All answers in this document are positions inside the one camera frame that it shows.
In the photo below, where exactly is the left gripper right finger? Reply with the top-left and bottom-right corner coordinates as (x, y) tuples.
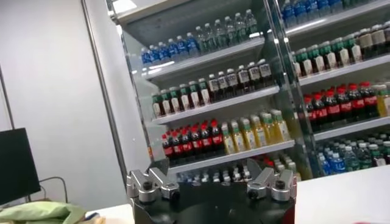
(246, 158), (298, 202)

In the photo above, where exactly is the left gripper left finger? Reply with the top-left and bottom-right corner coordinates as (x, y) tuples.
(126, 157), (180, 204)

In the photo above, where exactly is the red-cap cola bottle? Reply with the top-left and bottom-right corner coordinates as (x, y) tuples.
(303, 96), (318, 129)
(200, 121), (213, 152)
(170, 130), (183, 158)
(336, 87), (353, 121)
(190, 124), (203, 154)
(180, 127), (193, 156)
(359, 81), (379, 117)
(210, 119), (224, 150)
(347, 84), (366, 119)
(161, 133), (173, 159)
(324, 90), (341, 123)
(313, 93), (328, 126)

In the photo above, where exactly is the yellow juice bottle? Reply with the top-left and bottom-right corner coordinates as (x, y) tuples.
(221, 122), (235, 155)
(375, 84), (390, 118)
(240, 117), (257, 150)
(271, 109), (291, 142)
(261, 112), (278, 145)
(250, 114), (267, 147)
(230, 120), (246, 152)

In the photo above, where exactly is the blue-label water bottle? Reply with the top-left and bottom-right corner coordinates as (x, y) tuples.
(186, 32), (199, 57)
(176, 35), (190, 58)
(330, 152), (346, 175)
(316, 0), (332, 16)
(141, 46), (152, 67)
(318, 155), (333, 177)
(282, 0), (297, 27)
(167, 38), (179, 61)
(158, 41), (170, 63)
(149, 44), (161, 65)
(305, 0), (319, 19)
(294, 0), (307, 24)

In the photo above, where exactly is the green-cap dark tea bottle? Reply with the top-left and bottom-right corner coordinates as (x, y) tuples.
(160, 89), (172, 116)
(297, 47), (313, 75)
(188, 81), (202, 108)
(331, 37), (350, 66)
(291, 52), (303, 77)
(198, 78), (211, 106)
(319, 41), (338, 69)
(344, 33), (363, 63)
(152, 94), (163, 119)
(179, 84), (191, 111)
(169, 87), (182, 114)
(307, 44), (325, 72)

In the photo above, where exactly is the clear green-tint water bottle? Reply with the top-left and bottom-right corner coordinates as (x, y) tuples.
(224, 15), (237, 43)
(356, 142), (374, 170)
(214, 19), (227, 47)
(244, 9), (258, 36)
(233, 12), (247, 40)
(344, 145), (361, 172)
(194, 26), (207, 53)
(204, 23), (217, 50)

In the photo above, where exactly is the small dark drink bottle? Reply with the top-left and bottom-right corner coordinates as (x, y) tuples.
(369, 144), (387, 167)
(382, 140), (390, 165)

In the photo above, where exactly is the white-label black drink bottle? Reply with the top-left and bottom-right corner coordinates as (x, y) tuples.
(227, 68), (240, 96)
(208, 74), (221, 102)
(383, 21), (390, 50)
(258, 58), (274, 88)
(237, 65), (251, 93)
(218, 71), (230, 99)
(247, 61), (261, 90)
(370, 24), (388, 55)
(359, 29), (377, 59)

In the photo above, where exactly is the pale green cloth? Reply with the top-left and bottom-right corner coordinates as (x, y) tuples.
(0, 200), (88, 224)

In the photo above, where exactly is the black monitor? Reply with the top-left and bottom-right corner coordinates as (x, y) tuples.
(0, 127), (42, 206)

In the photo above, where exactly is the thin grey monitor cable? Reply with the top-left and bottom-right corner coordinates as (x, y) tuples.
(27, 176), (68, 204)

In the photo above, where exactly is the dark metal wall pole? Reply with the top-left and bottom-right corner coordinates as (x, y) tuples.
(80, 0), (128, 186)

